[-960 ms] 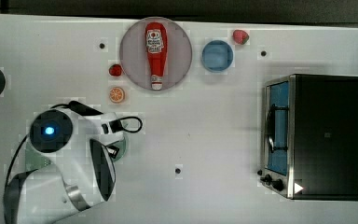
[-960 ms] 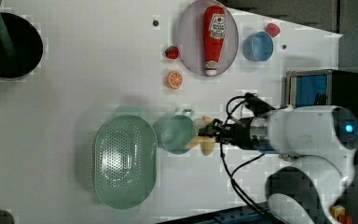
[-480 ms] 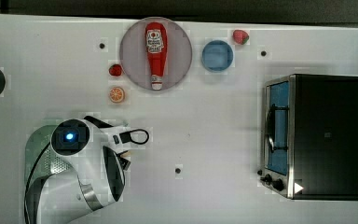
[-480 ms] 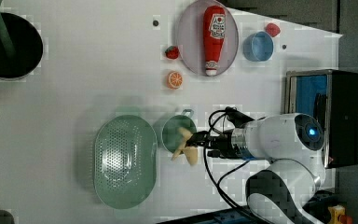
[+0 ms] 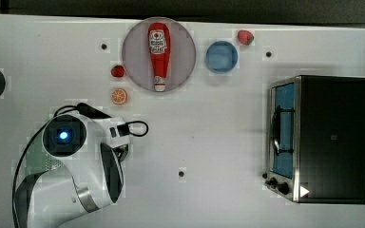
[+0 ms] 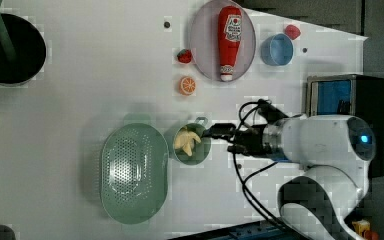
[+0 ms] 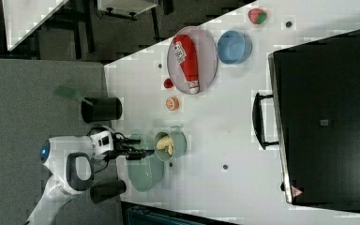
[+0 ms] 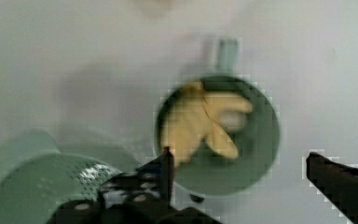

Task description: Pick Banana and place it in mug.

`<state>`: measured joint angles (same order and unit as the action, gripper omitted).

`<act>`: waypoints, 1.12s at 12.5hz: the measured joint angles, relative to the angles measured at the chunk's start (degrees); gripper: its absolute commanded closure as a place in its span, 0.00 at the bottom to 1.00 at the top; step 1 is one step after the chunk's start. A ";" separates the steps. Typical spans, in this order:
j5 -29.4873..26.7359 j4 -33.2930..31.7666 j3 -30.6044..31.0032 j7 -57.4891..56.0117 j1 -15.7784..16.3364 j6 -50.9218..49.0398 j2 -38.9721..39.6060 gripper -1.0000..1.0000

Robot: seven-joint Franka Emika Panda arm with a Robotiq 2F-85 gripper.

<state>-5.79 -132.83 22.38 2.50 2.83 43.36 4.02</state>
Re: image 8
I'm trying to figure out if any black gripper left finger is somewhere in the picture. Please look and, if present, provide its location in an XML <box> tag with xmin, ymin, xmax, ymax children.
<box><xmin>48</xmin><ymin>147</ymin><xmax>221</xmax><ymax>224</ymax></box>

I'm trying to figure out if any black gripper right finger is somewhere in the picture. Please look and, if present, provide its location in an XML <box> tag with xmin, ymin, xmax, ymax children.
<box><xmin>306</xmin><ymin>152</ymin><xmax>358</xmax><ymax>224</ymax></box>

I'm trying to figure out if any peeled yellow toy banana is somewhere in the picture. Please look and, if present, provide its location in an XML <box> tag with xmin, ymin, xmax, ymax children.
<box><xmin>159</xmin><ymin>80</ymin><xmax>254</xmax><ymax>168</ymax></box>

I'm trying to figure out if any pale green mug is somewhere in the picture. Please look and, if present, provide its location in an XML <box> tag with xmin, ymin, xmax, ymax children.
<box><xmin>154</xmin><ymin>38</ymin><xmax>282</xmax><ymax>197</ymax></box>

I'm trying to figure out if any pale green colander bowl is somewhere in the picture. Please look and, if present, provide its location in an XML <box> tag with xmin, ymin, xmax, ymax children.
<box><xmin>0</xmin><ymin>130</ymin><xmax>138</xmax><ymax>224</ymax></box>

